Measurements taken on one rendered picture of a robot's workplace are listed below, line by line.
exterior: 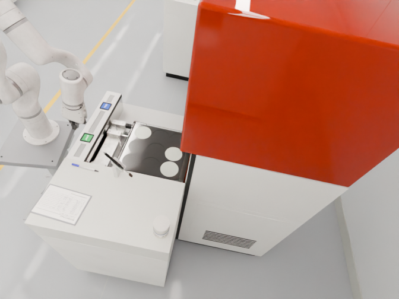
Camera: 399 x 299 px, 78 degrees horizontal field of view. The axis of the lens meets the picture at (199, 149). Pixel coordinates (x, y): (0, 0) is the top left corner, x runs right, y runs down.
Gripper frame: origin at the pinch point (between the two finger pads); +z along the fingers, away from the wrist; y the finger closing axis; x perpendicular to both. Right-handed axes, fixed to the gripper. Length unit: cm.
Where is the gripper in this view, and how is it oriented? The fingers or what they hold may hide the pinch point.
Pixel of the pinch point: (75, 125)
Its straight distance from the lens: 134.7
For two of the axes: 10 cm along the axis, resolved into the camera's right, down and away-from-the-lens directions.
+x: -1.6, 7.7, -6.2
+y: -9.3, -3.3, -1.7
